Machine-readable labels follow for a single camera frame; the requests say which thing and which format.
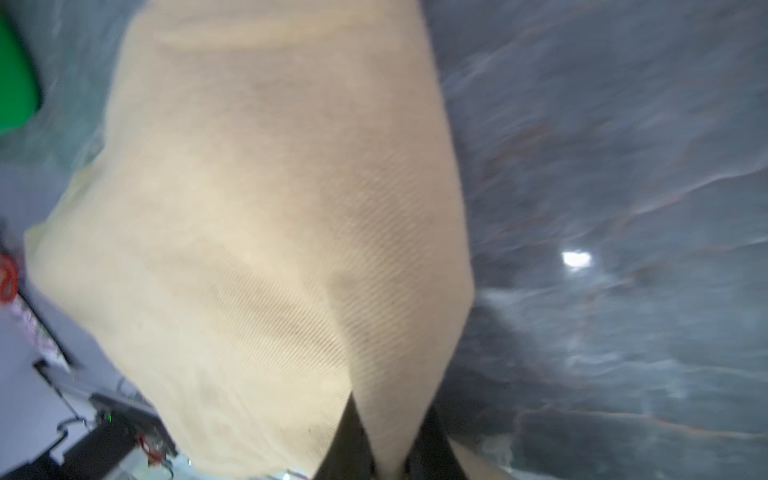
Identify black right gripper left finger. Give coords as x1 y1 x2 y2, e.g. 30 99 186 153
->
313 395 375 480

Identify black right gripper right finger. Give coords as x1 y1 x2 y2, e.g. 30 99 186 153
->
406 406 468 480

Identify tan pants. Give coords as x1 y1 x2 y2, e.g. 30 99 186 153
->
25 1 474 479

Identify green plastic basket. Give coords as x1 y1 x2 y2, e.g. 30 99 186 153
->
0 12 41 134

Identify flower seed packet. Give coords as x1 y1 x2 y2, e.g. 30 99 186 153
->
7 293 71 373

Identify red white work glove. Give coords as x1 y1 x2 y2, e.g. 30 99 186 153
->
0 253 19 304

